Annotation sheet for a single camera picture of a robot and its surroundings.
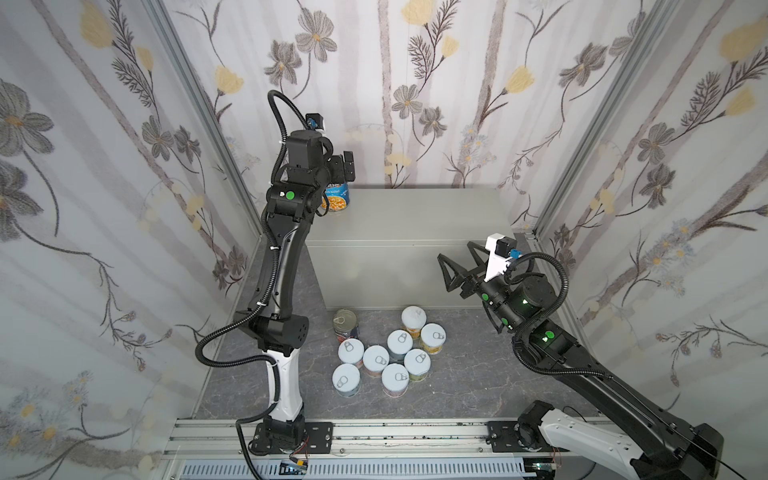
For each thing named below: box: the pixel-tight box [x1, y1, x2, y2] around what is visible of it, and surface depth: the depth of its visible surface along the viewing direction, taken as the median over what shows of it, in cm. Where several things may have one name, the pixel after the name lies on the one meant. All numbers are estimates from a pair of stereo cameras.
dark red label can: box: [332, 308, 359, 344], surface depth 86 cm
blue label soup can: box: [325, 182, 350, 212], surface depth 76 cm
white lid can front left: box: [331, 363, 362, 398], surface depth 80 cm
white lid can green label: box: [404, 348, 431, 382], surface depth 83 cm
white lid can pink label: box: [337, 338, 365, 364], surface depth 85 cm
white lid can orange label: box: [401, 305, 427, 339], surface depth 90 cm
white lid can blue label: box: [387, 329, 413, 363], surface depth 87 cm
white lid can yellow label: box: [420, 322, 447, 355], surface depth 88 cm
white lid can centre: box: [363, 345, 390, 378], surface depth 84 cm
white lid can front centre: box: [381, 363, 409, 398], surface depth 80 cm
